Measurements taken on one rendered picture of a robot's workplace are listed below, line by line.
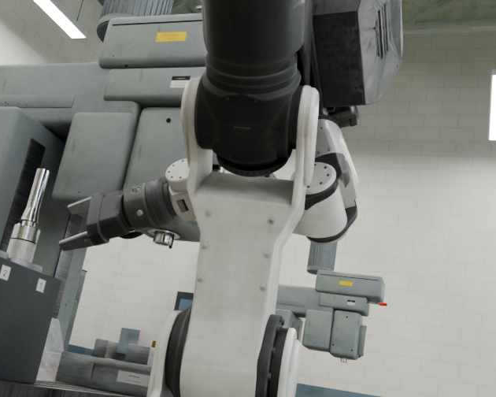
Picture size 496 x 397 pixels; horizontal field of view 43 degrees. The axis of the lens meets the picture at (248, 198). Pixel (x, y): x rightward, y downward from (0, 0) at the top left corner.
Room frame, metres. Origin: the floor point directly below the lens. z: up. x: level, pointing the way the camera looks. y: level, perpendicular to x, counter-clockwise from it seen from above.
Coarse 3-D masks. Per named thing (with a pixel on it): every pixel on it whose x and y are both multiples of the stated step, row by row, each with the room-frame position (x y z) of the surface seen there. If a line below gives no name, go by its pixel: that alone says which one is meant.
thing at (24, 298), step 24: (0, 264) 1.02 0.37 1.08; (24, 264) 1.11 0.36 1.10; (0, 288) 1.03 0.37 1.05; (24, 288) 1.09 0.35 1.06; (48, 288) 1.15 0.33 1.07; (0, 312) 1.05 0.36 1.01; (24, 312) 1.10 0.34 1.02; (48, 312) 1.16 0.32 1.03; (0, 336) 1.06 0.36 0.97; (24, 336) 1.12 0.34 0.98; (0, 360) 1.08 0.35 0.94; (24, 360) 1.14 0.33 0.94
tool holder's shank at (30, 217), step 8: (40, 176) 1.13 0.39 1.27; (48, 176) 1.15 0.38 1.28; (32, 184) 1.14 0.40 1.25; (40, 184) 1.13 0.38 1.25; (32, 192) 1.13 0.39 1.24; (40, 192) 1.14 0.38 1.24; (32, 200) 1.13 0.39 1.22; (40, 200) 1.14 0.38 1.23; (32, 208) 1.13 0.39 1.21; (24, 216) 1.13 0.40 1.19; (32, 216) 1.13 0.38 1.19; (32, 224) 1.14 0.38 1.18
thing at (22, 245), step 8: (16, 232) 1.12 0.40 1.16; (24, 232) 1.12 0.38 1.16; (32, 232) 1.13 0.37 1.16; (16, 240) 1.12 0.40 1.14; (24, 240) 1.12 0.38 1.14; (32, 240) 1.13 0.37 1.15; (8, 248) 1.13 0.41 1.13; (16, 248) 1.12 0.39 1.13; (24, 248) 1.12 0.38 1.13; (32, 248) 1.14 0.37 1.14; (16, 256) 1.12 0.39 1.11; (24, 256) 1.13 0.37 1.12; (32, 256) 1.14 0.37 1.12
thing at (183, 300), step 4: (180, 292) 8.74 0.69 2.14; (184, 292) 8.72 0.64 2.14; (188, 292) 8.70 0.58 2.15; (176, 296) 8.76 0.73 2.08; (180, 296) 8.74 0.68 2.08; (184, 296) 8.72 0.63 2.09; (188, 296) 8.69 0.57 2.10; (192, 296) 8.67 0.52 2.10; (176, 300) 8.76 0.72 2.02; (180, 300) 8.71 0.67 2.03; (184, 300) 8.69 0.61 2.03; (188, 300) 8.67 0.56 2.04; (192, 300) 8.65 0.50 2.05; (176, 304) 8.75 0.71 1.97; (180, 304) 8.71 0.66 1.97; (184, 304) 8.69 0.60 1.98; (188, 304) 8.66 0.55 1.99; (176, 308) 8.75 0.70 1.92; (180, 308) 8.70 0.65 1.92; (184, 308) 8.68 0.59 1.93
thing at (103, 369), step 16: (64, 352) 1.55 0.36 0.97; (96, 352) 1.52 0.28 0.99; (112, 352) 1.53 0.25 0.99; (64, 368) 1.54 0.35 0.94; (80, 368) 1.53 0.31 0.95; (96, 368) 1.52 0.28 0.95; (112, 368) 1.50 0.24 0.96; (128, 368) 1.48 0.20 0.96; (144, 368) 1.47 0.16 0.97; (80, 384) 1.52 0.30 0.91; (96, 384) 1.51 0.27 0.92; (112, 384) 1.49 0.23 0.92; (128, 384) 1.48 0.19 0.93; (144, 384) 1.47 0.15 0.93
